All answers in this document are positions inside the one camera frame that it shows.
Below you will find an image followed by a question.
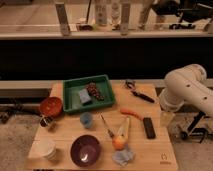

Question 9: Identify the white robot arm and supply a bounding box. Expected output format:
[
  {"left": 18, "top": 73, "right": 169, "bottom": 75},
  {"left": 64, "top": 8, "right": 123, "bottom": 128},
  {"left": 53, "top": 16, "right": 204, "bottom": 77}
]
[{"left": 159, "top": 64, "right": 213, "bottom": 117}]

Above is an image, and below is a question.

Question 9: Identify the red bowl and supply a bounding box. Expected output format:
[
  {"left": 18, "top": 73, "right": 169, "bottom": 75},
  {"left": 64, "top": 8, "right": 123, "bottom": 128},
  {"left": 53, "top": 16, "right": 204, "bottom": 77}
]
[{"left": 39, "top": 97, "right": 63, "bottom": 117}]

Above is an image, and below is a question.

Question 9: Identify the purple bowl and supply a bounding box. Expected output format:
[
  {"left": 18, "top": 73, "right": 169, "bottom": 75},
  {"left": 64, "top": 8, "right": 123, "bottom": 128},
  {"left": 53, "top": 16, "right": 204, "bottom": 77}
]
[{"left": 70, "top": 135, "right": 101, "bottom": 167}]

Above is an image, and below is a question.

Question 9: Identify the green plastic tray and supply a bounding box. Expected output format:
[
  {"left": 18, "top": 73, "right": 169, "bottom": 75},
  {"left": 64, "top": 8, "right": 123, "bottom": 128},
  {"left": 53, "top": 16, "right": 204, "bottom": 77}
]
[{"left": 63, "top": 75, "right": 115, "bottom": 114}]

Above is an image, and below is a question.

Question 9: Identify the blue sponge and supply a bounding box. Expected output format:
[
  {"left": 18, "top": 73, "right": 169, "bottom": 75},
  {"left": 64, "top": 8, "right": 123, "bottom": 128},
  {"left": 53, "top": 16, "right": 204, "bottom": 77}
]
[{"left": 78, "top": 89, "right": 91, "bottom": 105}]

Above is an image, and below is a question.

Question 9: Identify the orange carrot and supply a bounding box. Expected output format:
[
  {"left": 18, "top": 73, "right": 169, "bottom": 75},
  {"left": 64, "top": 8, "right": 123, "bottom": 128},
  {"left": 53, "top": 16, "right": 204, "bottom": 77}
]
[{"left": 120, "top": 109, "right": 143, "bottom": 120}]

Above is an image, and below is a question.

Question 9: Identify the small blue cup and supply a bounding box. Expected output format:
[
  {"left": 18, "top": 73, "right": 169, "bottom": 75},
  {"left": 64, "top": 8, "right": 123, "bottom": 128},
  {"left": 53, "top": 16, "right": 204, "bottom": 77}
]
[{"left": 80, "top": 112, "right": 93, "bottom": 129}]

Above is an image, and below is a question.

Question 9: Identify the peach fruit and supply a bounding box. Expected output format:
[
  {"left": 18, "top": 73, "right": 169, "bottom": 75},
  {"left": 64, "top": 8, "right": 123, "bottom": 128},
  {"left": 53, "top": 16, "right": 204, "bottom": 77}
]
[{"left": 112, "top": 136, "right": 127, "bottom": 150}]

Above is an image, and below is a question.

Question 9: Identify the black remote control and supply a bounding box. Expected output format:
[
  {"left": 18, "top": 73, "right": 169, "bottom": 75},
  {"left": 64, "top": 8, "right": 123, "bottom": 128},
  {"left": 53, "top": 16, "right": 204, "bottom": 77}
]
[{"left": 143, "top": 117, "right": 156, "bottom": 139}]

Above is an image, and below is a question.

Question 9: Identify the crumpled blue cloth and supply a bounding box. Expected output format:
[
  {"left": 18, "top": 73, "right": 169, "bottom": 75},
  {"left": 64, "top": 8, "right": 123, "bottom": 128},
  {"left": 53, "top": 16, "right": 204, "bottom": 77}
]
[{"left": 112, "top": 148, "right": 134, "bottom": 166}]

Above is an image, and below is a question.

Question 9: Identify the screwdriver with wooden handle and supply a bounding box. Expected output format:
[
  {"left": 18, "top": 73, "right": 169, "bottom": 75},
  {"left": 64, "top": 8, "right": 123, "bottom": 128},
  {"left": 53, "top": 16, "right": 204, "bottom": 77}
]
[{"left": 100, "top": 115, "right": 115, "bottom": 139}]

